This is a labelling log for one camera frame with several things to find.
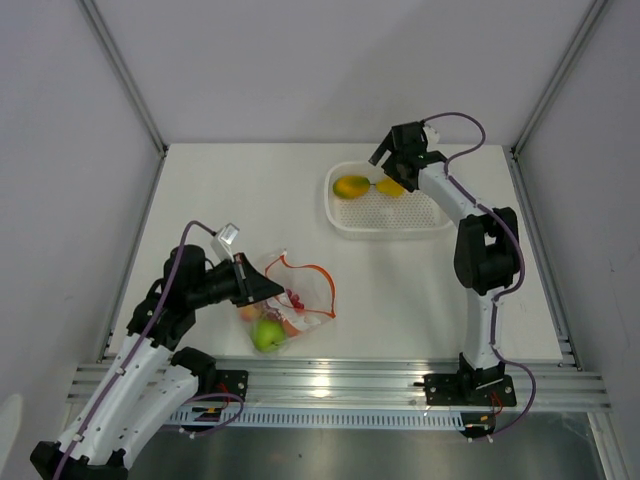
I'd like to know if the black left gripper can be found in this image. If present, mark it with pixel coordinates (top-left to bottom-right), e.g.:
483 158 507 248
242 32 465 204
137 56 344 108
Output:
188 252 284 309

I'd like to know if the orange with green leaf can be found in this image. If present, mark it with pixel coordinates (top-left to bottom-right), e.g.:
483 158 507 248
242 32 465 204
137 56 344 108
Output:
239 305 262 323

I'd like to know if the yellow lemon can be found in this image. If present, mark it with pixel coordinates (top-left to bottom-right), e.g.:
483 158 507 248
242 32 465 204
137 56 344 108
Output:
375 178 405 198

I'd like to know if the red grape bunch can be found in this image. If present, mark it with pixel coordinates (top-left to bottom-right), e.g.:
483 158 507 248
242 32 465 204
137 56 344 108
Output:
285 289 305 311

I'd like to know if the green apple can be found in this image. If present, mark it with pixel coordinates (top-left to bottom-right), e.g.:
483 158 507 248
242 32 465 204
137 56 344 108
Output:
251 319 287 353

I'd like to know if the green yellow mango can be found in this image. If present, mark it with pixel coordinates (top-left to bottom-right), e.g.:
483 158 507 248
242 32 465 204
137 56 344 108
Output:
332 175 371 200

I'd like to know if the clear zip bag orange zipper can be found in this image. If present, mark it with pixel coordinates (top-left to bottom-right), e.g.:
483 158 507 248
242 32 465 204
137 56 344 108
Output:
238 250 337 355

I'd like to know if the red orange peach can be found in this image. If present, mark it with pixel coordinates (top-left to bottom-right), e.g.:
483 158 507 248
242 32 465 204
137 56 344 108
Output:
281 315 314 337

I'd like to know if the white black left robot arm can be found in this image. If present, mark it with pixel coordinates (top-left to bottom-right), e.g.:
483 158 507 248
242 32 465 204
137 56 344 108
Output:
30 245 285 479

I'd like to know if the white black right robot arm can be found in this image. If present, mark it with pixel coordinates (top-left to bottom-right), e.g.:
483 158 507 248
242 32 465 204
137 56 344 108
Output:
369 121 524 405

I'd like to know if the white perforated plastic basket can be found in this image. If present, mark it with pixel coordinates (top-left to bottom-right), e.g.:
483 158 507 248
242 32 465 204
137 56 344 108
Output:
324 162 453 240

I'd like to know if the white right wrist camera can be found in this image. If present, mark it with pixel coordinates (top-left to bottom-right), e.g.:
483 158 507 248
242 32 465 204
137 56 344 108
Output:
423 124 441 150

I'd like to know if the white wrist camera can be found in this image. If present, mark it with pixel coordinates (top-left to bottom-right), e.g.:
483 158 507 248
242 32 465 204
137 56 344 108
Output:
423 124 441 150
210 223 239 261

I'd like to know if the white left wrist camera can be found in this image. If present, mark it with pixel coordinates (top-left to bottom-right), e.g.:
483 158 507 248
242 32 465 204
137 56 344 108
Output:
210 223 239 261

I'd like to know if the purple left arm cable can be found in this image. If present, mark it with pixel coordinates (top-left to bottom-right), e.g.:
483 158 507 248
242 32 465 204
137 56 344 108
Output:
49 220 244 479

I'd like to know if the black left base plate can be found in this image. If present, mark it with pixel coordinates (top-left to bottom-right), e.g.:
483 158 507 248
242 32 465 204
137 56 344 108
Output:
196 370 249 402

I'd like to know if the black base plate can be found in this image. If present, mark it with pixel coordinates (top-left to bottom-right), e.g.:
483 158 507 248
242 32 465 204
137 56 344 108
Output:
413 373 517 407
196 370 249 402

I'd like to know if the white slotted cable duct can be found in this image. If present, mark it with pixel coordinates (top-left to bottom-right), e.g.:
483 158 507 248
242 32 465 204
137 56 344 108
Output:
166 407 464 431

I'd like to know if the aluminium mounting rail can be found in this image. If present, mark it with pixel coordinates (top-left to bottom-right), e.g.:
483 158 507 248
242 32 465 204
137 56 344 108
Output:
216 357 612 412

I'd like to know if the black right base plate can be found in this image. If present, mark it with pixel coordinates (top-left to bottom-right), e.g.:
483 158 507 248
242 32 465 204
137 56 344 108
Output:
413 373 517 407

